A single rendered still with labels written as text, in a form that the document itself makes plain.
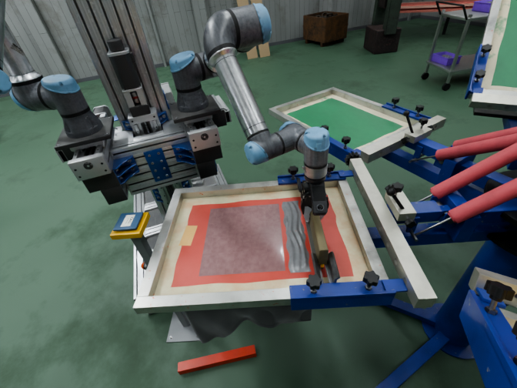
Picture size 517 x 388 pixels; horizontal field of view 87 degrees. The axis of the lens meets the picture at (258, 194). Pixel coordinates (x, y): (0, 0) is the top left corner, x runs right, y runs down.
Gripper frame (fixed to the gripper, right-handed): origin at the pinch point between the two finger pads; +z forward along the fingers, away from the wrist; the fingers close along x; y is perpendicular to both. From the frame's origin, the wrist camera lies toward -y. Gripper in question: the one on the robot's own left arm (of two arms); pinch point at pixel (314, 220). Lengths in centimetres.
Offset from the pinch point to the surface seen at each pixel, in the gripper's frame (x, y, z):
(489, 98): -94, 58, -14
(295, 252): 8.2, -9.9, 5.2
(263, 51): 8, 662, 89
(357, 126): -40, 80, 5
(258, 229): 21.4, 2.5, 5.6
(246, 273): 25.6, -17.2, 5.6
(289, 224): 8.8, 3.6, 4.9
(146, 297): 57, -26, 2
